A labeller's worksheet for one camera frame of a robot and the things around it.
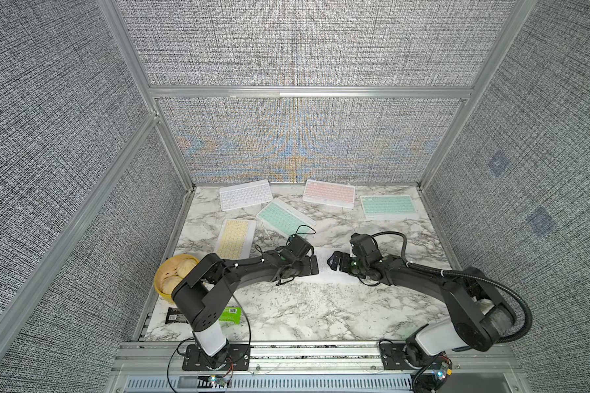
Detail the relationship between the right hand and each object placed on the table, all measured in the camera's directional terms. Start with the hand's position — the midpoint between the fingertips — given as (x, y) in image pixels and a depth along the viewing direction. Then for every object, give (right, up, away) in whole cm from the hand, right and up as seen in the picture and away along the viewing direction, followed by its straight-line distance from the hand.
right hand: (335, 258), depth 90 cm
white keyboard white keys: (-5, -3, -9) cm, 10 cm away
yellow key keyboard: (-39, +6, +10) cm, 41 cm away
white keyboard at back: (-38, +25, +26) cm, 53 cm away
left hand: (-8, -3, 0) cm, 9 cm away
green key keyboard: (+27, +19, +20) cm, 39 cm away
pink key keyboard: (+2, +26, +27) cm, 37 cm away
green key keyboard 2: (-19, +14, +17) cm, 30 cm away
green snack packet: (-36, -17, -10) cm, 41 cm away
